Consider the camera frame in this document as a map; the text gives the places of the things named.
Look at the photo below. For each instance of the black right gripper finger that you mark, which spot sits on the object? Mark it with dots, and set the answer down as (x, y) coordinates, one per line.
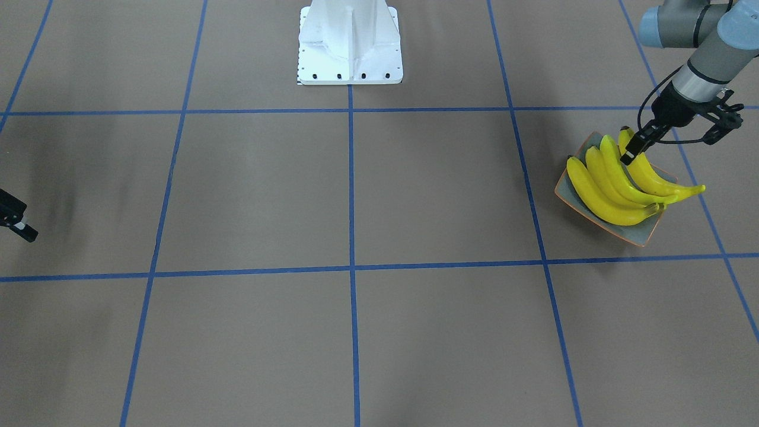
(13, 218)

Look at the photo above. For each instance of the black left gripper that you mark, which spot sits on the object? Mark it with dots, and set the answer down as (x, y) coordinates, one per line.
(672, 109)

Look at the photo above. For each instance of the yellow banana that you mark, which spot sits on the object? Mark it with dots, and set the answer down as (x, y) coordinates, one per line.
(599, 203)
(645, 178)
(623, 194)
(620, 181)

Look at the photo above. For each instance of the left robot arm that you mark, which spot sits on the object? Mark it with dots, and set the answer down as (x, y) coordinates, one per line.
(724, 40)

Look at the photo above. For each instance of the grey square plate orange rim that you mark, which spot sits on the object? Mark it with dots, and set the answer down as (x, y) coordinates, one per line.
(637, 235)

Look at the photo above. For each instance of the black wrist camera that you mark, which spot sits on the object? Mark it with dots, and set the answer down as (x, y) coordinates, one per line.
(724, 117)

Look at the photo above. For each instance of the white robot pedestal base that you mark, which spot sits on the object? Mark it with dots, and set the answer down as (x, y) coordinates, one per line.
(349, 43)

